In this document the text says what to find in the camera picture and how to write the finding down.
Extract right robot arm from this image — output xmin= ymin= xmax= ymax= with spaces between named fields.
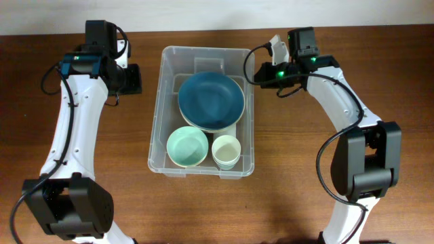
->
xmin=250 ymin=27 xmax=401 ymax=243

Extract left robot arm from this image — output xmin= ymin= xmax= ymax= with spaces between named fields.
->
xmin=17 ymin=20 xmax=142 ymax=243

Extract cream cup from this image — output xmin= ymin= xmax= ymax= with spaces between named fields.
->
xmin=212 ymin=136 xmax=241 ymax=161

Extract mint green small bowl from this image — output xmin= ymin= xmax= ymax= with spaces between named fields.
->
xmin=166 ymin=126 xmax=209 ymax=159

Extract yellow small bowl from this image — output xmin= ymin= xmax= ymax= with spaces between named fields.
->
xmin=171 ymin=150 xmax=208 ymax=167

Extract green cup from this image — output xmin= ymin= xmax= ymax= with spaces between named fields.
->
xmin=217 ymin=163 xmax=236 ymax=170

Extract dark blue bowl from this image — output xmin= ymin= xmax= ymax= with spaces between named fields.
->
xmin=177 ymin=70 xmax=245 ymax=130

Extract clear plastic storage container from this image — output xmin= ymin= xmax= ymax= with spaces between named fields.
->
xmin=148 ymin=45 xmax=255 ymax=179

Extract grey cup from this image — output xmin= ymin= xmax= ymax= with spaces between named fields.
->
xmin=213 ymin=155 xmax=241 ymax=170

